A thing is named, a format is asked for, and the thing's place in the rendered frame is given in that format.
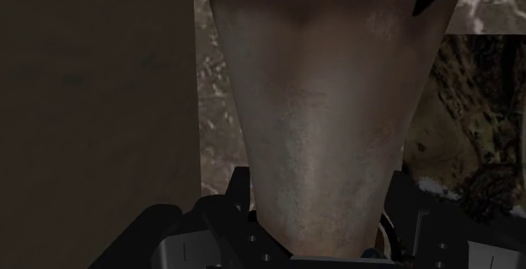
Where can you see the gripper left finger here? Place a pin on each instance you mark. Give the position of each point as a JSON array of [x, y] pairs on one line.
[[224, 218]]

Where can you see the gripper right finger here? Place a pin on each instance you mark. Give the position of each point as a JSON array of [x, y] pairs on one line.
[[415, 202]]

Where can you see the pale grey tapered cup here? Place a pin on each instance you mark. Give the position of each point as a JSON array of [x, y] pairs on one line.
[[328, 108]]

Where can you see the mottled brown black block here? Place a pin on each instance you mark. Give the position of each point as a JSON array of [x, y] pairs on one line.
[[472, 128]]

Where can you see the plain dark brown panel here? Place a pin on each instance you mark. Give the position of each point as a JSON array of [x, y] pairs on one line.
[[94, 108]]

